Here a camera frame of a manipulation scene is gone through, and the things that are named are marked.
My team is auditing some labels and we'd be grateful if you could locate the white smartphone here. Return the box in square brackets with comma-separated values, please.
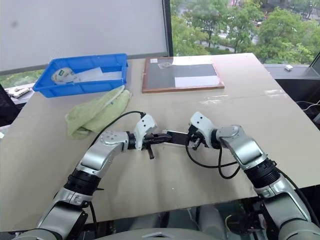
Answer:
[162, 129, 190, 147]

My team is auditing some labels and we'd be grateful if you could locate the white paper sheet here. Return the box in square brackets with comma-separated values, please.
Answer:
[171, 56, 214, 66]
[174, 75, 221, 89]

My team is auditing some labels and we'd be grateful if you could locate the grey rounded shape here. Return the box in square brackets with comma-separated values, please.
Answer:
[197, 205, 227, 237]

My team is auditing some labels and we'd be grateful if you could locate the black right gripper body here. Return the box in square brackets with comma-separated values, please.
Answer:
[192, 127, 209, 150]

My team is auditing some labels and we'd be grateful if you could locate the translucent white plastic sheet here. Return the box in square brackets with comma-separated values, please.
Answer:
[72, 66, 123, 83]

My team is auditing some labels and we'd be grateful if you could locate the white power strip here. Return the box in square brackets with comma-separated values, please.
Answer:
[6, 86, 30, 99]

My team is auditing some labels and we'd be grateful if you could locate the white tape roll green label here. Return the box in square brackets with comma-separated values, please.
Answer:
[51, 67, 76, 86]

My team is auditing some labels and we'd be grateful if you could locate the grey robot torso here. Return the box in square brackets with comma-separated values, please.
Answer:
[99, 226, 230, 240]

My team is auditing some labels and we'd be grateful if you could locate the green terry towel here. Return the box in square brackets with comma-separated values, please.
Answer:
[64, 85, 133, 140]

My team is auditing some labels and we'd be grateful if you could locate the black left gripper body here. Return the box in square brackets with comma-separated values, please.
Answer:
[141, 133, 157, 151]

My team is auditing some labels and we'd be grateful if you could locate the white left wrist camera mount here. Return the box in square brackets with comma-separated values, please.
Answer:
[133, 113, 158, 152]

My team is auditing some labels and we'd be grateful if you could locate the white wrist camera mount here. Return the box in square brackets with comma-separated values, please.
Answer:
[189, 111, 214, 148]
[133, 113, 158, 152]

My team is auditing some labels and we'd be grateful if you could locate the white roller blind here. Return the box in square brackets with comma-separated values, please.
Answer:
[0, 0, 169, 74]

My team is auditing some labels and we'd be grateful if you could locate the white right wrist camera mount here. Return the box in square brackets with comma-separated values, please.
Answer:
[189, 111, 214, 148]

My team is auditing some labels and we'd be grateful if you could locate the black mesh chair back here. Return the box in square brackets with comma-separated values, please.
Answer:
[0, 83, 22, 127]

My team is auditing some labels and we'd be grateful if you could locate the blue plastic bin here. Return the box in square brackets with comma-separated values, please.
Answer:
[32, 53, 130, 99]

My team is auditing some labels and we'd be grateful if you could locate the dark side desk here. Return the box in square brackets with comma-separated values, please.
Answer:
[263, 63, 320, 126]

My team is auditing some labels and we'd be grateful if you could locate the black window frame post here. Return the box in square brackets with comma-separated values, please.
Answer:
[159, 0, 174, 58]

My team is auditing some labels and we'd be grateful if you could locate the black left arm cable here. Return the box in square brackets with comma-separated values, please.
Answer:
[88, 110, 147, 151]

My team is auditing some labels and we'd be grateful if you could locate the wood-framed blackboard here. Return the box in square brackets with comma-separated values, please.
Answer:
[141, 56, 225, 94]

